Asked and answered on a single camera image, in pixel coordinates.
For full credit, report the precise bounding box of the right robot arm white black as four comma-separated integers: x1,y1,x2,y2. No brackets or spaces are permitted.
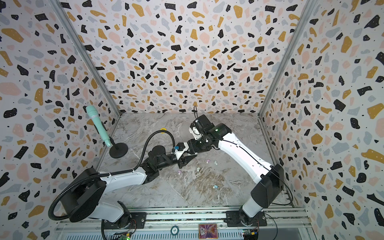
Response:
188,121,285,225

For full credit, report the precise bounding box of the black corrugated cable hose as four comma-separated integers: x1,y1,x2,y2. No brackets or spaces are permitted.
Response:
47,129,177,222

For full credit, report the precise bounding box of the right aluminium corner post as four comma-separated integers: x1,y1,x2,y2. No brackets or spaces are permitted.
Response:
258,0,319,118

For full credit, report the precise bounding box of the left aluminium corner post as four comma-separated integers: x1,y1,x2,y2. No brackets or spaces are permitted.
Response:
48,1,122,117

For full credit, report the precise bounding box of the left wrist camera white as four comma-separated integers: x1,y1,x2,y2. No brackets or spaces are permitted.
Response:
173,143,189,160

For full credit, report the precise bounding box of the pink square card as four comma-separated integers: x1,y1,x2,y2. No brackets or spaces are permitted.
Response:
198,224,219,240

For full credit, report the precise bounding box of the aluminium corner post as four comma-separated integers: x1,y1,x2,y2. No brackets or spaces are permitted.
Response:
258,0,319,118
48,1,122,117

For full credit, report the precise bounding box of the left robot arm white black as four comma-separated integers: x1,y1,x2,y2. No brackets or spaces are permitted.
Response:
60,143,197,229

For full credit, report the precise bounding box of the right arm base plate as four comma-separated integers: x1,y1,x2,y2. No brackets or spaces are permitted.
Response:
224,210,267,228

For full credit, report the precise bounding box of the round white badge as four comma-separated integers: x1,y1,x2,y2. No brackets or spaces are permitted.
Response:
171,226,179,236

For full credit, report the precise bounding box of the black round microphone stand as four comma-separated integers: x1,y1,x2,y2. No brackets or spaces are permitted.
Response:
109,143,129,159

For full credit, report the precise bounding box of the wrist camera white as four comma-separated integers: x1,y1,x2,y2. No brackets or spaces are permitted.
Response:
189,118,211,140
173,143,189,160

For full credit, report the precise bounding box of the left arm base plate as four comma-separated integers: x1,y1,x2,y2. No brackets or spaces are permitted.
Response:
102,212,147,231

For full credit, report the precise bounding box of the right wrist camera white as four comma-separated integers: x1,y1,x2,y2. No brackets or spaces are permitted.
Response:
189,118,211,140

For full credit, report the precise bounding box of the mint green microphone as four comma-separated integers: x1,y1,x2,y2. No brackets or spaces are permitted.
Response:
86,106,113,148

